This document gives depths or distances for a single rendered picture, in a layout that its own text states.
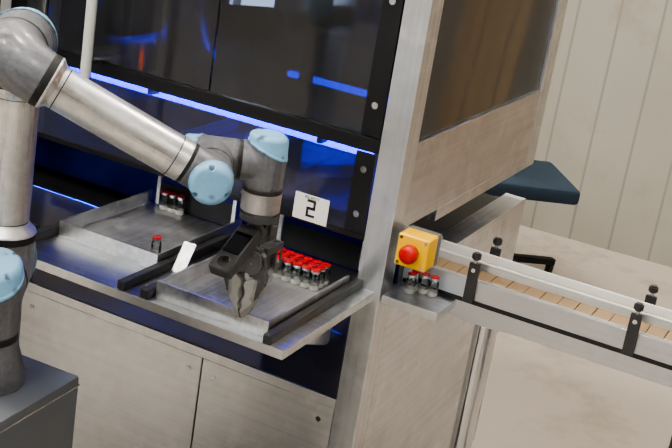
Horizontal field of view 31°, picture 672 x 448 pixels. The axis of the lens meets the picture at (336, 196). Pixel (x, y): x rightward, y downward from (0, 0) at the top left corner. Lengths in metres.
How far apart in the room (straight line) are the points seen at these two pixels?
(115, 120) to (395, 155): 0.70
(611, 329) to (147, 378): 1.14
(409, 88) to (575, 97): 3.57
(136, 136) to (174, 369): 1.02
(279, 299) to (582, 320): 0.63
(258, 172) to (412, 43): 0.47
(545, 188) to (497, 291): 2.54
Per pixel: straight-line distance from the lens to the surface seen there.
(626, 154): 5.99
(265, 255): 2.24
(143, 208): 2.90
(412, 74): 2.46
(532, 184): 5.12
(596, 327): 2.56
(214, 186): 2.03
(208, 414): 2.93
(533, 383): 4.46
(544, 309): 2.58
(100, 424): 3.14
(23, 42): 2.04
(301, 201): 2.62
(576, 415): 4.31
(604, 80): 5.95
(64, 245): 2.63
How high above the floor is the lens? 1.84
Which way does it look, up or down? 18 degrees down
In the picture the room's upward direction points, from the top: 9 degrees clockwise
